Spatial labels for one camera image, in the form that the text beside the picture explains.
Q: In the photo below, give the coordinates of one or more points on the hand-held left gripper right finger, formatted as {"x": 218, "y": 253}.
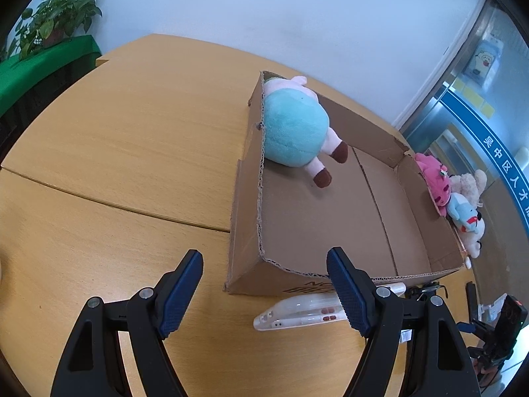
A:
{"x": 346, "y": 293}

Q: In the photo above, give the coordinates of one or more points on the black metal clip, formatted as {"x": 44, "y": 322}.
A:
{"x": 430, "y": 288}

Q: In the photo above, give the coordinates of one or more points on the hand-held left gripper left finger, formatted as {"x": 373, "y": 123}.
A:
{"x": 181, "y": 297}

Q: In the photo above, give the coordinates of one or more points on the beige plush bear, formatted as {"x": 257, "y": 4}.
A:
{"x": 467, "y": 184}

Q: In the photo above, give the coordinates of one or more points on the green table cloth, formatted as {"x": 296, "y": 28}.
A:
{"x": 37, "y": 66}

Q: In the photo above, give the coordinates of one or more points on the blue and white plush toy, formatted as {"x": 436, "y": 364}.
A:
{"x": 463, "y": 213}

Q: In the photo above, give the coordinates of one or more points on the cardboard box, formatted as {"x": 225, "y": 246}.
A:
{"x": 330, "y": 223}

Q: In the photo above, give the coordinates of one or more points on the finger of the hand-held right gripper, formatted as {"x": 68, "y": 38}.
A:
{"x": 466, "y": 327}

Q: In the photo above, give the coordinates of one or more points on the blue banner strip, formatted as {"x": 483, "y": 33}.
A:
{"x": 487, "y": 140}

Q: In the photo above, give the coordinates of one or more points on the wooden desktop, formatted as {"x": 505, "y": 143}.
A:
{"x": 124, "y": 165}

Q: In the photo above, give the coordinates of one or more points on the potted green plant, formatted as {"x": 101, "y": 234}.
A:
{"x": 53, "y": 16}

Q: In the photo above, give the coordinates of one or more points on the cartoon sheep poster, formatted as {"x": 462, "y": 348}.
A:
{"x": 483, "y": 62}

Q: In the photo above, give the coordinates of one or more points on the glass door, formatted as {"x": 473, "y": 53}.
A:
{"x": 475, "y": 103}

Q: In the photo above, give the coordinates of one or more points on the teal and pink plush toy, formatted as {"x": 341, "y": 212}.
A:
{"x": 291, "y": 132}

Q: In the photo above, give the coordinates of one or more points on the white toy train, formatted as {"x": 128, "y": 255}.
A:
{"x": 297, "y": 312}

